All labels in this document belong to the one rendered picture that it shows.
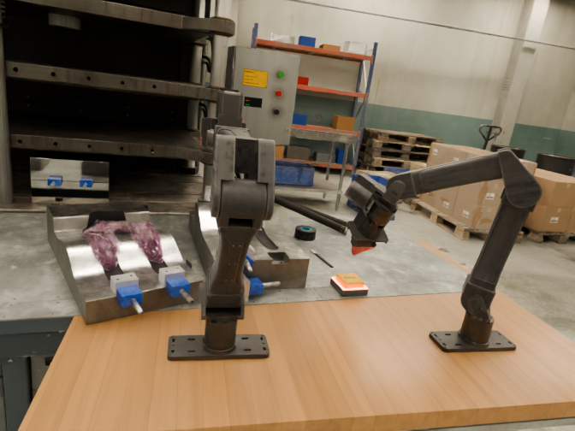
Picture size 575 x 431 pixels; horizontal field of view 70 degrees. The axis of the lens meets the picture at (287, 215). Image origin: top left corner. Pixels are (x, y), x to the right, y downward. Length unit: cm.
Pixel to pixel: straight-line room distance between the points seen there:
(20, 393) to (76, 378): 37
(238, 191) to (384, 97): 768
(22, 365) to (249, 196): 73
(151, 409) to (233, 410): 13
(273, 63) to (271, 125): 26
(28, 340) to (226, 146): 69
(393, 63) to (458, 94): 145
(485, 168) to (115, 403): 83
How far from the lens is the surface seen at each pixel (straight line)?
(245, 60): 186
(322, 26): 795
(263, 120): 189
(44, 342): 111
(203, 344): 88
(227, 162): 61
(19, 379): 117
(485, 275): 102
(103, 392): 80
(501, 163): 95
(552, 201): 557
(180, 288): 96
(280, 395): 79
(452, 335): 110
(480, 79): 905
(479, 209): 492
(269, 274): 110
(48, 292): 111
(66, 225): 128
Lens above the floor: 131
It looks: 17 degrees down
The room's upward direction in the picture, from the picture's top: 8 degrees clockwise
